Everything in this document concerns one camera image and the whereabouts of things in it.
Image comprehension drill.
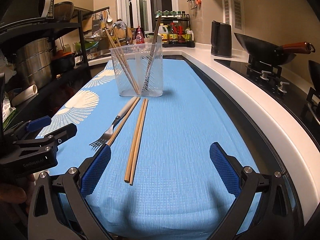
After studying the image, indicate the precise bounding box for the metal fork grey handle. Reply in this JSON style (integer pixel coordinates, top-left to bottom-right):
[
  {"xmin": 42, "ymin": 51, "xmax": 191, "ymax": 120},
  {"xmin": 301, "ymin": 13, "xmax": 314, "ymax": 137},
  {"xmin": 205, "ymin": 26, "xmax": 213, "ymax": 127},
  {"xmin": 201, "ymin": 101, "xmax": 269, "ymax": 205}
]
[{"xmin": 90, "ymin": 96, "xmax": 138, "ymax": 150}]

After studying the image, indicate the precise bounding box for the thin wooden chopstick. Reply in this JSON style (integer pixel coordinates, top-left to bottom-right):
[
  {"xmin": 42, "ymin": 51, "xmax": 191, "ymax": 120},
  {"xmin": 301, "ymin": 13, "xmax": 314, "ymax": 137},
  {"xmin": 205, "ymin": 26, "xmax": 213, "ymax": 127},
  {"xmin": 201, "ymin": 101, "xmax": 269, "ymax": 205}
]
[{"xmin": 142, "ymin": 15, "xmax": 162, "ymax": 93}]

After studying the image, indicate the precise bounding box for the white ceramic spoon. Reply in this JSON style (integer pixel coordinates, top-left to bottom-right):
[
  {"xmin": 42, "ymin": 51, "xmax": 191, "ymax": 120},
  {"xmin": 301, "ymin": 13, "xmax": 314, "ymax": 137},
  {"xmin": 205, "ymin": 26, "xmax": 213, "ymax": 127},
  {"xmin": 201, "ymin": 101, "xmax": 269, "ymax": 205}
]
[{"xmin": 150, "ymin": 35, "xmax": 162, "ymax": 75}]

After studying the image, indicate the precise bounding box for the kitchen faucet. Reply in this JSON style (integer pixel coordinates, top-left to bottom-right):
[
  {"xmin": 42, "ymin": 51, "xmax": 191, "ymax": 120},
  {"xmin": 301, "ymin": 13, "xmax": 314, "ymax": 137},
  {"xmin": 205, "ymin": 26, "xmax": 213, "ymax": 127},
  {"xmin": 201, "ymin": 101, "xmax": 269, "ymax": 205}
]
[{"xmin": 110, "ymin": 19, "xmax": 133, "ymax": 46}]

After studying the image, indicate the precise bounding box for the person's left hand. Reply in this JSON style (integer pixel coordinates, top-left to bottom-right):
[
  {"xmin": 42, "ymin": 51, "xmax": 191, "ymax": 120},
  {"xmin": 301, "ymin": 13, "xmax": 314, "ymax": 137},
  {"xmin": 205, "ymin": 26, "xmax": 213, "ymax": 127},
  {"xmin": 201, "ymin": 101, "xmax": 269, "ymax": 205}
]
[{"xmin": 1, "ymin": 174, "xmax": 35, "ymax": 223}]

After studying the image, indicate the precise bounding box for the white paper roll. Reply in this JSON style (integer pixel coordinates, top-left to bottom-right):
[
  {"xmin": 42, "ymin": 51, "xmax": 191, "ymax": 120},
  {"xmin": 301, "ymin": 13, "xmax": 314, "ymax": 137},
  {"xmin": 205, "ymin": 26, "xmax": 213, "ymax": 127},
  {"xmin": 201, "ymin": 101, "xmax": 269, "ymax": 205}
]
[{"xmin": 11, "ymin": 85, "xmax": 37, "ymax": 106}]

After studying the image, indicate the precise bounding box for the steel stock pot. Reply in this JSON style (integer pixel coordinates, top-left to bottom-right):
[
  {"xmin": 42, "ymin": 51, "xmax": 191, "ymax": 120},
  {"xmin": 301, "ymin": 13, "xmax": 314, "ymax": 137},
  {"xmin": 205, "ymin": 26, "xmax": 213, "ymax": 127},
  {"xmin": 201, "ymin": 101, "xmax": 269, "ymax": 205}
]
[{"xmin": 16, "ymin": 38, "xmax": 52, "ymax": 88}]

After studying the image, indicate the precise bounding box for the black storage shelf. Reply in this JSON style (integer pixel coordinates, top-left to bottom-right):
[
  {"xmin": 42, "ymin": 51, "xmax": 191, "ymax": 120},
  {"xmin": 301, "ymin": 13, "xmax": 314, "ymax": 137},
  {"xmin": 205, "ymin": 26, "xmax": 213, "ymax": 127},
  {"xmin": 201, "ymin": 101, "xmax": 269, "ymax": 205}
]
[{"xmin": 0, "ymin": 6, "xmax": 111, "ymax": 120}]

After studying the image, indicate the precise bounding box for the red lidded black pot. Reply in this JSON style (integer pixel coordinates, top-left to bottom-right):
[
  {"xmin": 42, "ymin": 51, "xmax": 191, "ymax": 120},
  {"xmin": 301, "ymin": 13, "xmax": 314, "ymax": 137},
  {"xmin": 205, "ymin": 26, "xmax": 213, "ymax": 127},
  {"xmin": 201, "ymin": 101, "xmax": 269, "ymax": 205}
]
[{"xmin": 50, "ymin": 50, "xmax": 75, "ymax": 76}]

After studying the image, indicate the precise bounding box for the clear plastic utensil holder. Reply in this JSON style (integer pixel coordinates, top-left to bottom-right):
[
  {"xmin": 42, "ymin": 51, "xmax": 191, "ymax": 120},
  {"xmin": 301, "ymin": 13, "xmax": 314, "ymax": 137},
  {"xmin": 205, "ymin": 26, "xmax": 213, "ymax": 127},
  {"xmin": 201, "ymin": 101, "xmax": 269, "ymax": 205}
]
[{"xmin": 111, "ymin": 43, "xmax": 164, "ymax": 97}]

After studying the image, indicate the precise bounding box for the blue patterned table cloth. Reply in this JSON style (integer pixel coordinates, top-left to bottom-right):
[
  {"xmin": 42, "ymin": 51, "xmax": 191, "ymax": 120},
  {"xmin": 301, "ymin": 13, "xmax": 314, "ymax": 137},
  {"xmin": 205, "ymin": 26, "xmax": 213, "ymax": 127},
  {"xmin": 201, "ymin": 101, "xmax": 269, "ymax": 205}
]
[{"xmin": 37, "ymin": 59, "xmax": 258, "ymax": 239}]

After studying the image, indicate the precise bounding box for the black gas stove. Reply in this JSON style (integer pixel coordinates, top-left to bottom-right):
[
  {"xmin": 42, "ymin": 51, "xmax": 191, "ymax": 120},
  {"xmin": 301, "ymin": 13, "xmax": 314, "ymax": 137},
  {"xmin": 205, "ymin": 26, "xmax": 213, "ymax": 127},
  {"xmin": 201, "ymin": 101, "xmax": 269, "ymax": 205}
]
[{"xmin": 215, "ymin": 59, "xmax": 319, "ymax": 141}]

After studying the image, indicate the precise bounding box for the pink dish soap bottle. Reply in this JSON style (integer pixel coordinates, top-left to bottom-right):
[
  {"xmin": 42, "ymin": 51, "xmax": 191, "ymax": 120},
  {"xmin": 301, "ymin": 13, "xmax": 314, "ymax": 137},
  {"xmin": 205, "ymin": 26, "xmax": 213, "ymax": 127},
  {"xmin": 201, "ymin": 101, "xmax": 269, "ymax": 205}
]
[{"xmin": 136, "ymin": 27, "xmax": 145, "ymax": 44}]

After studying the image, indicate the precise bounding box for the brown bowl on shelf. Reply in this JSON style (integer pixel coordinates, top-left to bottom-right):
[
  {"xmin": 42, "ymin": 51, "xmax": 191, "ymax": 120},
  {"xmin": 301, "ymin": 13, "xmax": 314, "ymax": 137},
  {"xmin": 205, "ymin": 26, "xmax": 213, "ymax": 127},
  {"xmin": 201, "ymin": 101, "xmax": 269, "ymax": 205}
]
[{"xmin": 54, "ymin": 1, "xmax": 74, "ymax": 22}]

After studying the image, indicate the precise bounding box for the microwave oven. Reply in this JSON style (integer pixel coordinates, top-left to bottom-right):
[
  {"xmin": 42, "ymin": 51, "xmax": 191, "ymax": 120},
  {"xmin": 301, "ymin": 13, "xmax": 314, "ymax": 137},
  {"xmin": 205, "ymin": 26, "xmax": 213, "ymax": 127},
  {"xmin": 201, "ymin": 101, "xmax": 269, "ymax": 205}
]
[{"xmin": 1, "ymin": 0, "xmax": 54, "ymax": 29}]

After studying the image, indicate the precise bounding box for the yellow oil bottle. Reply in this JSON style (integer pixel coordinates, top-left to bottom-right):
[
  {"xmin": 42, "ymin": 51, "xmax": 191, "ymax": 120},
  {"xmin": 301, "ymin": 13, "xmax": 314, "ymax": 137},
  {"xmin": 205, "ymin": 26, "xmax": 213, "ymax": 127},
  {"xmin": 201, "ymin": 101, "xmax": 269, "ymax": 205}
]
[{"xmin": 158, "ymin": 23, "xmax": 169, "ymax": 44}]

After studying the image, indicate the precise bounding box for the black spice rack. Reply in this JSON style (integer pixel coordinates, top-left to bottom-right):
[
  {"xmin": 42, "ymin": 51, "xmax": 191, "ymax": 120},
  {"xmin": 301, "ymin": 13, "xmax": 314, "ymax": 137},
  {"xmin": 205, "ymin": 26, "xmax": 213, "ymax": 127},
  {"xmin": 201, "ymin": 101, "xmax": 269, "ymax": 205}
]
[{"xmin": 161, "ymin": 14, "xmax": 195, "ymax": 48}]

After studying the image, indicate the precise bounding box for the black electric kettle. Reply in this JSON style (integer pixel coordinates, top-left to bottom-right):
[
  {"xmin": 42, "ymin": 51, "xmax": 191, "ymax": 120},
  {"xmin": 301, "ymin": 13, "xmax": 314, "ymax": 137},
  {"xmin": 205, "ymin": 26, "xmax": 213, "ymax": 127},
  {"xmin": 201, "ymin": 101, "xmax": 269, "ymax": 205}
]
[{"xmin": 210, "ymin": 21, "xmax": 232, "ymax": 58}]

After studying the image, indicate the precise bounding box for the window frame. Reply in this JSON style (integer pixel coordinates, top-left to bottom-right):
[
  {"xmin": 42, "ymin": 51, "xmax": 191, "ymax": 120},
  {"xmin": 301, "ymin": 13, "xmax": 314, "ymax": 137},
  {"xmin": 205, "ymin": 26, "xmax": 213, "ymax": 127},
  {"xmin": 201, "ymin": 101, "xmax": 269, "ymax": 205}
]
[{"xmin": 116, "ymin": 0, "xmax": 178, "ymax": 34}]

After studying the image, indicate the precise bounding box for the black wok red handle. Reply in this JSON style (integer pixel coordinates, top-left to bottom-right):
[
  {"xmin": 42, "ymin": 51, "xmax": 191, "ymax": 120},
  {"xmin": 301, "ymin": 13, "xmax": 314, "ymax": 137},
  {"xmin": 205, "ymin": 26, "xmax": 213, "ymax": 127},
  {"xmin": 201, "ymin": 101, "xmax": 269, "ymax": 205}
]
[{"xmin": 234, "ymin": 33, "xmax": 316, "ymax": 65}]

